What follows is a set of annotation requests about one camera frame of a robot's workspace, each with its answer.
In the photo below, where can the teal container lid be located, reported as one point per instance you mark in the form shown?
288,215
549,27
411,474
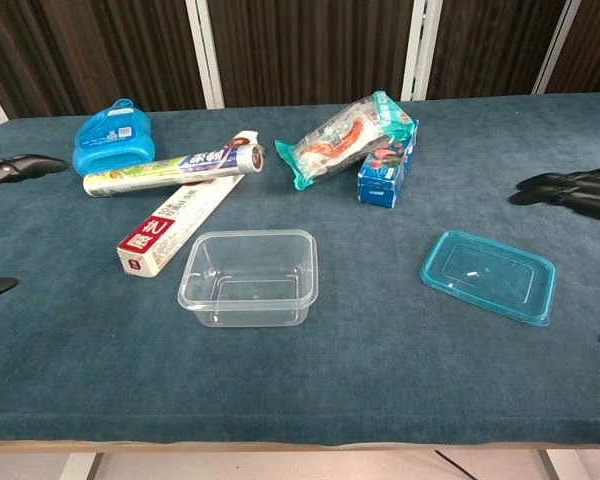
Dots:
490,275

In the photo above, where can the long white red box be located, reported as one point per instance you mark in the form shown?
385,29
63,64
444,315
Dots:
180,215

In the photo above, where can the clear plastic container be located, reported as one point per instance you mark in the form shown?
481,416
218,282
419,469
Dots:
250,295

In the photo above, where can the cling film roll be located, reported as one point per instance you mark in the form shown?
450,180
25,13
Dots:
170,167

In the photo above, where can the teal clear snack bag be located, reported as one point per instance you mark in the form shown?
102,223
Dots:
340,140

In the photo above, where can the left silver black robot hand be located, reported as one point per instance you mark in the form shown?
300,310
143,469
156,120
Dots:
20,167

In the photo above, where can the blue cardboard box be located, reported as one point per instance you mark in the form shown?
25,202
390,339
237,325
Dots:
380,185

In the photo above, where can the blue table cloth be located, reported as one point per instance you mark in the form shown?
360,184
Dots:
300,390

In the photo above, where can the blue detergent pump bottle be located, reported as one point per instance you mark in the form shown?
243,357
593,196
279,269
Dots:
110,140

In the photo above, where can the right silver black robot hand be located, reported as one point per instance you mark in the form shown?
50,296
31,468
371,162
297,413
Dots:
580,192

